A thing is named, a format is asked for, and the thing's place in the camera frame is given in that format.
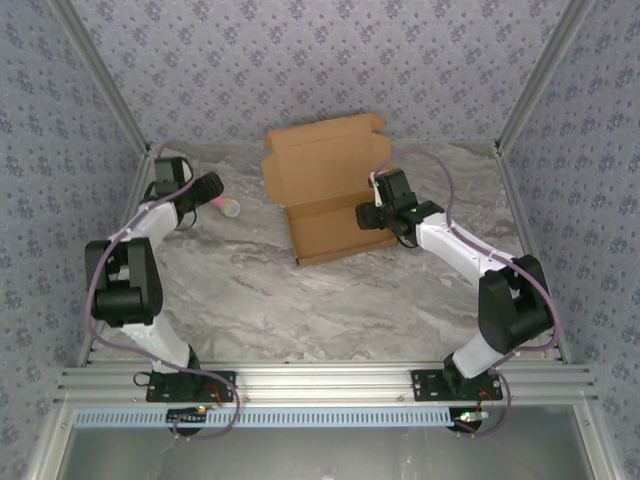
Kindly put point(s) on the pink toy cone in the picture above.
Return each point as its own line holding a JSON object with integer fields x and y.
{"x": 230, "y": 207}

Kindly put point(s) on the brown cardboard paper box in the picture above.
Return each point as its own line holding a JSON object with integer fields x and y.
{"x": 320, "y": 165}

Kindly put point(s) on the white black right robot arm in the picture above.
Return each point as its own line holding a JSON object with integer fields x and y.
{"x": 510, "y": 310}

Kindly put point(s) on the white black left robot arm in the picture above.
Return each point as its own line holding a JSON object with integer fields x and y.
{"x": 125, "y": 290}

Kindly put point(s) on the small circuit board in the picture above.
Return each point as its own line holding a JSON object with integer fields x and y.
{"x": 470, "y": 417}
{"x": 187, "y": 415}

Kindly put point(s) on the aluminium side rail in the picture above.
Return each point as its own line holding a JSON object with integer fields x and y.
{"x": 518, "y": 210}
{"x": 139, "y": 175}

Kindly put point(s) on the aluminium frame post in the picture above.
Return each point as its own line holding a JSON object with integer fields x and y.
{"x": 542, "y": 75}
{"x": 102, "y": 75}

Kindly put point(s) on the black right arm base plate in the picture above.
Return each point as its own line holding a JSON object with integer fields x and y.
{"x": 425, "y": 385}

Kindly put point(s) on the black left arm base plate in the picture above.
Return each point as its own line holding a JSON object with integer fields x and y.
{"x": 220, "y": 382}

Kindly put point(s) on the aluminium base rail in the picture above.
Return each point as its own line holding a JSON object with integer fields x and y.
{"x": 320, "y": 382}

